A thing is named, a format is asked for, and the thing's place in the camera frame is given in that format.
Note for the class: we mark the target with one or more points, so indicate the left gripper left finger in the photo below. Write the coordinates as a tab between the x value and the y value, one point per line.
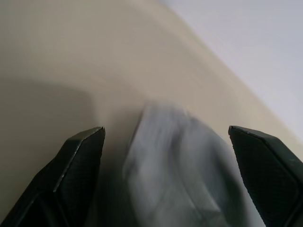
71	184

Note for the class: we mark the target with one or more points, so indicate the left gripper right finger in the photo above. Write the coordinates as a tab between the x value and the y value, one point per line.
270	175

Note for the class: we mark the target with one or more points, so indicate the silver round motor lid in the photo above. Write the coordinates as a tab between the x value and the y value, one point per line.
180	170

